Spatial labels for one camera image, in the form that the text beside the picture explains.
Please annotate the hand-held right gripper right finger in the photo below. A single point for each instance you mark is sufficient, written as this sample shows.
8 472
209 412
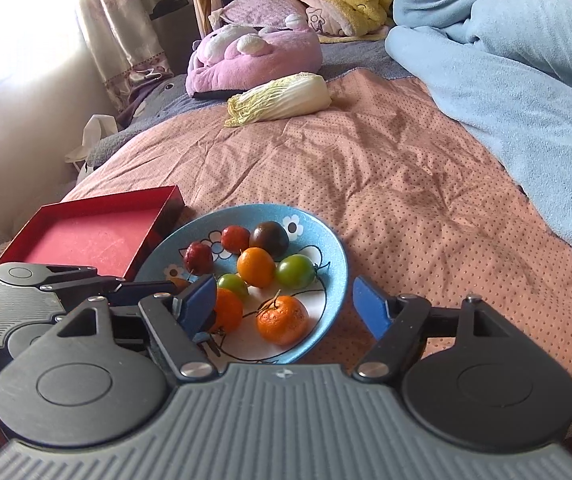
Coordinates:
371 307

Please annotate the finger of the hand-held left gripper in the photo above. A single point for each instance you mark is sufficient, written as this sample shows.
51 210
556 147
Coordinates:
202 336
141 291

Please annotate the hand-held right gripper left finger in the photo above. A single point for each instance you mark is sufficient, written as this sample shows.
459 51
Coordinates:
198 300

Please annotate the dark green tomato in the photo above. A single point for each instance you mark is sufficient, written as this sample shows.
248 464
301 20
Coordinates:
233 285

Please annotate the dark red tomato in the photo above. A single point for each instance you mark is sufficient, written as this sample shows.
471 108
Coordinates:
198 258

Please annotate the red box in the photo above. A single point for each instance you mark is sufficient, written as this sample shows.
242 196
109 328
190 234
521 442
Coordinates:
86 245

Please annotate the blue flowered plate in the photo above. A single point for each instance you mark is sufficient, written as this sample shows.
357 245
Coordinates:
316 260

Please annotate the orange tomato with stem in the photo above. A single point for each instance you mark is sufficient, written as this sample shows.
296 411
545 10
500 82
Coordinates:
283 320

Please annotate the light green tomato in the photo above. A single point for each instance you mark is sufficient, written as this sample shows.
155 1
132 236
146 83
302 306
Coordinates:
293 271

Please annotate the dark brown tomato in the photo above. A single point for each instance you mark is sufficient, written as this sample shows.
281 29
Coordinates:
270 240

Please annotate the pink dotted bedspread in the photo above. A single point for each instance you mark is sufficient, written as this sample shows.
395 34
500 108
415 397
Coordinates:
366 170

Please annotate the white bag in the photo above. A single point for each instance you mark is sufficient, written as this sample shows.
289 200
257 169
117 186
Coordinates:
96 135

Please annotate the grey plush toy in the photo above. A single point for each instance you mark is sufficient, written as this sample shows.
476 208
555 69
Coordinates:
161 95

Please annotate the napa cabbage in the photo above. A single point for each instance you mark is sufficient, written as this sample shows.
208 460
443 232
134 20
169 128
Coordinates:
286 97

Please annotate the pink plush pillow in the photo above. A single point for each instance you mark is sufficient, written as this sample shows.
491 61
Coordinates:
276 55

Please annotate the patterned beige curtain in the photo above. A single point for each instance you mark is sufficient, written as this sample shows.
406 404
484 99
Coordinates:
116 20

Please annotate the dark shelf rack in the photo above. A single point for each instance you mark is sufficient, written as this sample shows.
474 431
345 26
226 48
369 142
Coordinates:
166 10

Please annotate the light blue blanket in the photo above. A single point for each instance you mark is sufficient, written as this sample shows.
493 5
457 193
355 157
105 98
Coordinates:
516 60

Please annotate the bright window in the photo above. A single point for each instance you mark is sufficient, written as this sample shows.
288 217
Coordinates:
16 20

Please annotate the wooden pole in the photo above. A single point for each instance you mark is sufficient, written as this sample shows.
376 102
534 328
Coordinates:
198 5

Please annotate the lilac pillow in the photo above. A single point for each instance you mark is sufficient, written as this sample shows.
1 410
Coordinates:
261 10

